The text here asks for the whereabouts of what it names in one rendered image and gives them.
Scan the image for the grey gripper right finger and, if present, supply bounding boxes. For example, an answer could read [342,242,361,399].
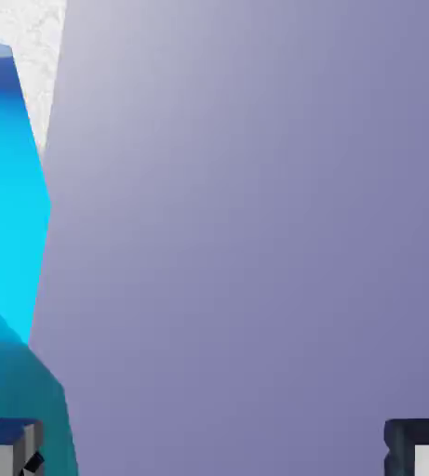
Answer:
[382,417,429,476]

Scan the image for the small teal cube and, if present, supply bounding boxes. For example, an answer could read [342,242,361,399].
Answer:
[0,304,80,476]

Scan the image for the large cyan box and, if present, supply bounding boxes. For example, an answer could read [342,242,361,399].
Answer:
[0,36,52,419]

